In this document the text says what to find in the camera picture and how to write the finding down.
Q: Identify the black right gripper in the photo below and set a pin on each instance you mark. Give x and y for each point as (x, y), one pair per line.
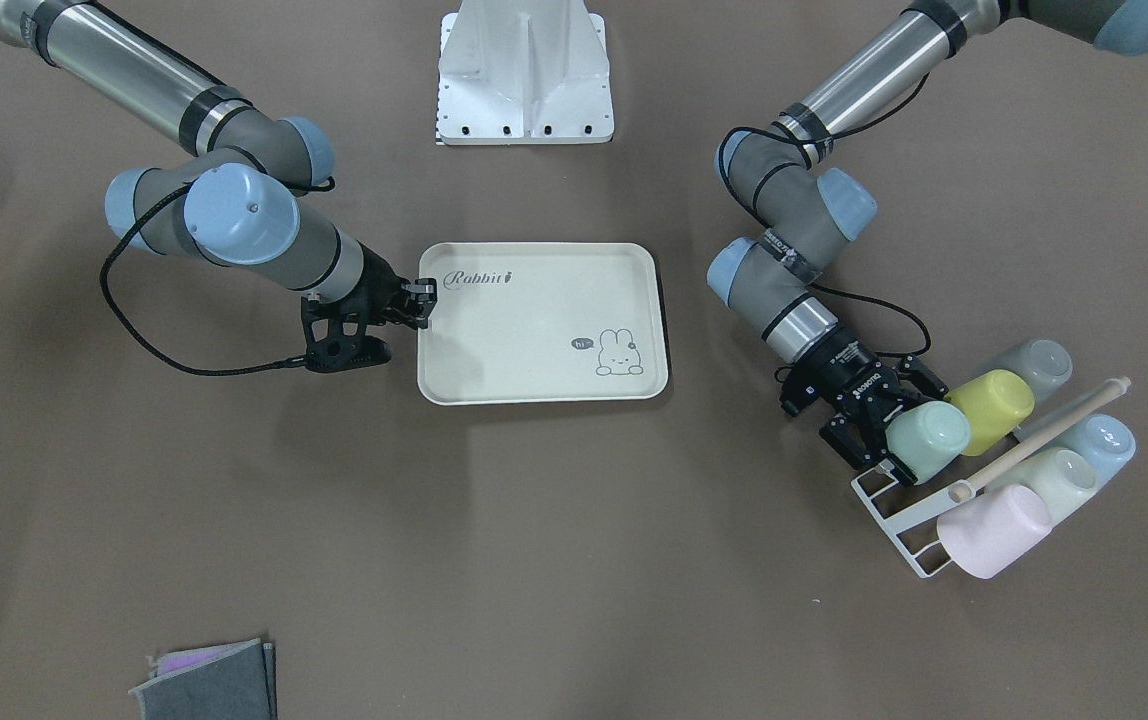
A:
(375, 281)

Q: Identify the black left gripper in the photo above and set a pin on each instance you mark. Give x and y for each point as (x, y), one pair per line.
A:
(845, 368)

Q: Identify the green cup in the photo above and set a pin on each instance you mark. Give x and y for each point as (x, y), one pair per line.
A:
(928, 437)

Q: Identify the cream rabbit tray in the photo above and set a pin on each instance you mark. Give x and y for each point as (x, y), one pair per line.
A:
(529, 322)

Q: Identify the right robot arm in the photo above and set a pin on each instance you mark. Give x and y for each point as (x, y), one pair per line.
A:
(238, 200)

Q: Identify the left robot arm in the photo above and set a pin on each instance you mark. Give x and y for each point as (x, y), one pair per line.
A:
(809, 218)

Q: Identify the yellow cup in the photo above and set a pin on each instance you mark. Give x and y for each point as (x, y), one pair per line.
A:
(994, 403)

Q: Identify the pink cup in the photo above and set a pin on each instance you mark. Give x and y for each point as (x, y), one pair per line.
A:
(986, 535)

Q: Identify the grey cup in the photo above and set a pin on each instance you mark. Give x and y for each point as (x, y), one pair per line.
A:
(1045, 365)

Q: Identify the cream white cup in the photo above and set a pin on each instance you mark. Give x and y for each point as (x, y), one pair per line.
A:
(1063, 479)

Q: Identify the light blue cup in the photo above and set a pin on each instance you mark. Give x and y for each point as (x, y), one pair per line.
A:
(1103, 441)

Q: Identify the grey folded cloth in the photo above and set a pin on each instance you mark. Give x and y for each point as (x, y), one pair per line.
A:
(223, 681)

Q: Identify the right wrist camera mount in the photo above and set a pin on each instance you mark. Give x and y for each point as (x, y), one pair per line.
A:
(329, 353)

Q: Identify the wooden rack handle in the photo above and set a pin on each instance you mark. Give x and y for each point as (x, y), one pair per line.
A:
(1047, 429)

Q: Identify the white wire cup rack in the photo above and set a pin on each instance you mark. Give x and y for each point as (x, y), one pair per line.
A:
(912, 529)

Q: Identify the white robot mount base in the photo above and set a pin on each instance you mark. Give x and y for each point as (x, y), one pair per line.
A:
(523, 73)

